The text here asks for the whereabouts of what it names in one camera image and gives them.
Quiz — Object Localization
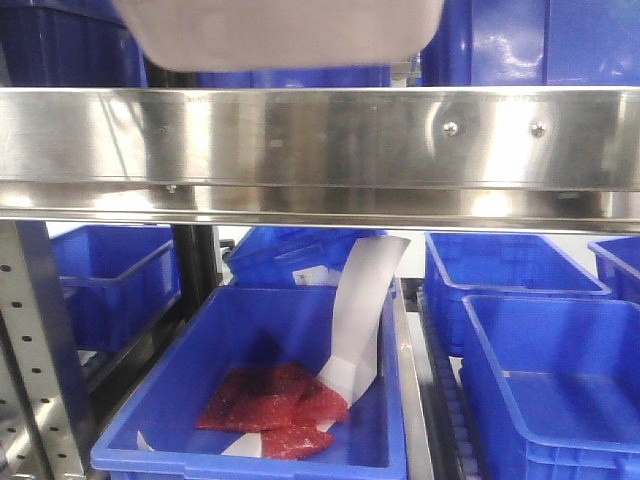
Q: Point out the white lidded pink bin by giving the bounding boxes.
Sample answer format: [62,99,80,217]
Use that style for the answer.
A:
[114,0,443,72]

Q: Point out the blue bin rear centre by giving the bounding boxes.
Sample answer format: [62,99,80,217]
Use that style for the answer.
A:
[226,226,408,290]

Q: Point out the blue bin rear right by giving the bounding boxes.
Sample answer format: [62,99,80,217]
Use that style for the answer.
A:
[423,231,613,357]

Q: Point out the blue bin with red bags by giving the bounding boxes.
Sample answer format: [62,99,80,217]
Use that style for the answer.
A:
[90,287,407,479]

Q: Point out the blue bin left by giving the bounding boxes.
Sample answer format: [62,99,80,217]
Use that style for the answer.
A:
[51,225,181,352]

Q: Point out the blue bin front right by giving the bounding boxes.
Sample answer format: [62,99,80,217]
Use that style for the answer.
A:
[461,296,639,479]

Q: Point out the white paper strip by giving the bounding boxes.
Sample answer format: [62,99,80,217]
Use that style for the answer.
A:
[219,237,412,459]

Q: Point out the stainless steel shelf rail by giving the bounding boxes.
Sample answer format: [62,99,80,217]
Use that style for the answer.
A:
[1,87,639,233]

